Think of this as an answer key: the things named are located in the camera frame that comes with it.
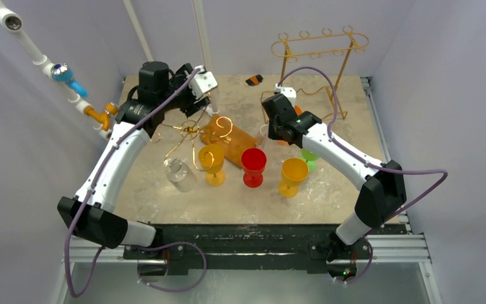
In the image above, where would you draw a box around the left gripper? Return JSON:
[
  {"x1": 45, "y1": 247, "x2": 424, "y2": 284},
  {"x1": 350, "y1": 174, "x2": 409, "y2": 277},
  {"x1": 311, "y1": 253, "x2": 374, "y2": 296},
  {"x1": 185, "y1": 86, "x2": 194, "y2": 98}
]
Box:
[{"x1": 158, "y1": 65, "x2": 209, "y2": 116}]

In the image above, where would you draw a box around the gold scroll wine glass rack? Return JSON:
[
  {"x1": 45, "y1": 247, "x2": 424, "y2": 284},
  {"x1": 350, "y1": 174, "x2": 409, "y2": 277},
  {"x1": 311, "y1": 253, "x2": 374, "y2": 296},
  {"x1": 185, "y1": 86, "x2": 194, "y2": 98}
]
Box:
[{"x1": 162, "y1": 110, "x2": 256, "y2": 168}]

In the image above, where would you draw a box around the red goblet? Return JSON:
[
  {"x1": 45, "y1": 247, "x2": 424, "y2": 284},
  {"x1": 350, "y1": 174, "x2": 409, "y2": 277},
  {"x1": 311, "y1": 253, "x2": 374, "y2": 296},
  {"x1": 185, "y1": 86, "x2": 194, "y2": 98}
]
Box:
[{"x1": 241, "y1": 148, "x2": 267, "y2": 188}]

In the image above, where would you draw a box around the clear wine glass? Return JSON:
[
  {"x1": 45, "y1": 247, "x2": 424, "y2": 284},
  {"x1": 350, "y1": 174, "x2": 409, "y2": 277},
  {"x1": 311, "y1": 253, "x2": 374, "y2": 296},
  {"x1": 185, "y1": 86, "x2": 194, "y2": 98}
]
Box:
[
  {"x1": 255, "y1": 123, "x2": 268, "y2": 150},
  {"x1": 163, "y1": 158, "x2": 197, "y2": 193}
]

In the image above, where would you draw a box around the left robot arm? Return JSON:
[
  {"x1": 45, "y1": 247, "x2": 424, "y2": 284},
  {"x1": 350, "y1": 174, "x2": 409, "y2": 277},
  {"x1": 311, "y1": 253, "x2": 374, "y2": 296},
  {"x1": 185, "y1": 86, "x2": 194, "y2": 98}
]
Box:
[{"x1": 57, "y1": 61, "x2": 218, "y2": 259}]

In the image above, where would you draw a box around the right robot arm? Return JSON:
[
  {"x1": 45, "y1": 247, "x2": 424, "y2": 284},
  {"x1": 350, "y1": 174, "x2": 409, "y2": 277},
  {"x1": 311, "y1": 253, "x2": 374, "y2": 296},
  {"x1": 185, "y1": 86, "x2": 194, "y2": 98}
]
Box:
[{"x1": 261, "y1": 93, "x2": 406, "y2": 261}]

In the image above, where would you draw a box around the small orange black object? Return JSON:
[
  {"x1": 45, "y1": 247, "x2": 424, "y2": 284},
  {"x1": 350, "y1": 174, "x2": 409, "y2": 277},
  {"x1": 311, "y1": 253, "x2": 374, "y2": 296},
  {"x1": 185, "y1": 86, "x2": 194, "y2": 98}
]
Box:
[{"x1": 245, "y1": 74, "x2": 263, "y2": 87}]

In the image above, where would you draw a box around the green goblet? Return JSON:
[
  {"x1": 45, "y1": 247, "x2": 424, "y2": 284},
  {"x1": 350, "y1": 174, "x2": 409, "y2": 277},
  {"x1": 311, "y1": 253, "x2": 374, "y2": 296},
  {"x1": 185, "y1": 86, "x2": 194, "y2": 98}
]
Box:
[{"x1": 301, "y1": 148, "x2": 320, "y2": 173}]

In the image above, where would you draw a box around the yellow goblet right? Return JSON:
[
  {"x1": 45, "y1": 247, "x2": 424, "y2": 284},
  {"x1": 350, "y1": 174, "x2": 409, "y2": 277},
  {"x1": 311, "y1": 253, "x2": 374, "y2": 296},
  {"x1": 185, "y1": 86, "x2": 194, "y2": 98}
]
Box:
[{"x1": 278, "y1": 158, "x2": 309, "y2": 198}]

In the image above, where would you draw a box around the yellow goblet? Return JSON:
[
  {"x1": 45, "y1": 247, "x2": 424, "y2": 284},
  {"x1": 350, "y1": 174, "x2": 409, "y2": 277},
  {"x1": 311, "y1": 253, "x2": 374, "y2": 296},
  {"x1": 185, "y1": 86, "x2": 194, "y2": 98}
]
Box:
[
  {"x1": 278, "y1": 158, "x2": 309, "y2": 198},
  {"x1": 198, "y1": 144, "x2": 225, "y2": 187}
]

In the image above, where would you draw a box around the yellow goblet left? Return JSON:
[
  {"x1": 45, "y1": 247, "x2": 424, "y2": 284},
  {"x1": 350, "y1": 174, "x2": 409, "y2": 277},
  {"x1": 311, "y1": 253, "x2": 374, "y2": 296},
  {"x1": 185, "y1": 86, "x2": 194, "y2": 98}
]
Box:
[{"x1": 198, "y1": 144, "x2": 225, "y2": 187}]

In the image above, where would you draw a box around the white PVC pipe assembly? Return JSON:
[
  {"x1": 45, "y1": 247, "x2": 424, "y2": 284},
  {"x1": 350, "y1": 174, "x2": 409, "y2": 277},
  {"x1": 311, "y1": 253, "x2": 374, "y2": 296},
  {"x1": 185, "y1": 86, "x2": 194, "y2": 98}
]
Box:
[{"x1": 0, "y1": 0, "x2": 220, "y2": 141}]

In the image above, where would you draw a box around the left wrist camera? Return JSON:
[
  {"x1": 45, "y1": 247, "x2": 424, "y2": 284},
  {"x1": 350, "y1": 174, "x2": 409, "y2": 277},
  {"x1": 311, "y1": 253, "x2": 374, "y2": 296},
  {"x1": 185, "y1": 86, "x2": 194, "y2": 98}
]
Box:
[{"x1": 188, "y1": 65, "x2": 218, "y2": 100}]

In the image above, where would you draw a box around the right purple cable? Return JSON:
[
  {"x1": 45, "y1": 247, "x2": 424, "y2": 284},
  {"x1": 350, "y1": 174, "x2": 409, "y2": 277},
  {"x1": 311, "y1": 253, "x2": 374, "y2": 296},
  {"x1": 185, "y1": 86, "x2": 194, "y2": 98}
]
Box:
[{"x1": 276, "y1": 66, "x2": 449, "y2": 236}]

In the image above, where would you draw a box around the purple cable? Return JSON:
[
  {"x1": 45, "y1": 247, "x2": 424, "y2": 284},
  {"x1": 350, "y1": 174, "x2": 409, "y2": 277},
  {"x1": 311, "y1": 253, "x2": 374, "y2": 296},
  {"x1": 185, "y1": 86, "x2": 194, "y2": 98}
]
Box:
[
  {"x1": 64, "y1": 66, "x2": 204, "y2": 299},
  {"x1": 276, "y1": 66, "x2": 449, "y2": 236}
]

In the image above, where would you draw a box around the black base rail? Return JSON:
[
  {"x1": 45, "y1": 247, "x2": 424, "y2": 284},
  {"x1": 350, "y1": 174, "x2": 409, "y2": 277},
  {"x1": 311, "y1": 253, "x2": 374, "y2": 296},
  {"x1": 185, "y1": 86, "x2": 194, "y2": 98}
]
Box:
[{"x1": 121, "y1": 223, "x2": 374, "y2": 278}]

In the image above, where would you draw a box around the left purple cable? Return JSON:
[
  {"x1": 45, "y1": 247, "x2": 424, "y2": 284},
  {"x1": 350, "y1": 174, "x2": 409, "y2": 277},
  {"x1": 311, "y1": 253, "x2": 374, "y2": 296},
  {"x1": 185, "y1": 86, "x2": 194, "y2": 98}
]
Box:
[{"x1": 64, "y1": 66, "x2": 204, "y2": 299}]

